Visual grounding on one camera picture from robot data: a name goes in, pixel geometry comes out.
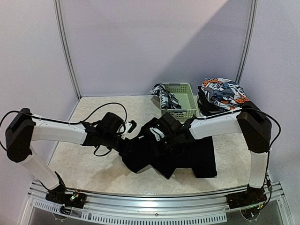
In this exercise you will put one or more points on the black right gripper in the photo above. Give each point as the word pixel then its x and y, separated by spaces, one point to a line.
pixel 154 137

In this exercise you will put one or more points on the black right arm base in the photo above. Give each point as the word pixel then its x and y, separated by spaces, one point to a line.
pixel 252 198

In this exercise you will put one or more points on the dark folded clothes stack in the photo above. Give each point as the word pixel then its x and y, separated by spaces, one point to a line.
pixel 206 108

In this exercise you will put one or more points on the pale green plastic laundry basket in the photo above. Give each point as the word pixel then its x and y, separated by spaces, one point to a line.
pixel 183 93

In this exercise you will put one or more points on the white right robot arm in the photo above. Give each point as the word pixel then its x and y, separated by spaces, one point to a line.
pixel 223 151

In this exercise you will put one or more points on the black t-shirt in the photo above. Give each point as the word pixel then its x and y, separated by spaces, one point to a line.
pixel 144 150

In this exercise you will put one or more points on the orange blue patterned folded garment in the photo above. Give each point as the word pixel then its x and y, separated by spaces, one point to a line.
pixel 224 94

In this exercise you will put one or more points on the right corner wall post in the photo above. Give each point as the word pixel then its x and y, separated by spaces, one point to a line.
pixel 247 41

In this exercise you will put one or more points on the corner wall post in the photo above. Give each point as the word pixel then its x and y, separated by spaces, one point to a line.
pixel 65 48
pixel 247 41

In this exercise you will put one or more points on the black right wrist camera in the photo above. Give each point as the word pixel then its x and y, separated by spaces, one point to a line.
pixel 164 126

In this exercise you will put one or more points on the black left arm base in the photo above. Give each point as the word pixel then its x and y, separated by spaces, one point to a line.
pixel 60 195

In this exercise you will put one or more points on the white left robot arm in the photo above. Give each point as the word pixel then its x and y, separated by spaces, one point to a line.
pixel 27 131

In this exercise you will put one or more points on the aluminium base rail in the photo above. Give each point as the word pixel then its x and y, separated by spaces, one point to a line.
pixel 209 208

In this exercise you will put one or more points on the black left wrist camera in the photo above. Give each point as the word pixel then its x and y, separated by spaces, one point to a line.
pixel 112 124

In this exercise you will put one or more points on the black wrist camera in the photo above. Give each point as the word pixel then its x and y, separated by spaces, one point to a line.
pixel 112 124
pixel 164 126

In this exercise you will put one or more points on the left corner wall post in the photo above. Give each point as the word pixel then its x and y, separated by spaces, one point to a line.
pixel 65 48

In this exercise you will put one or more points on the black white patterned garment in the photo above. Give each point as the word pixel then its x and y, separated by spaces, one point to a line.
pixel 167 99

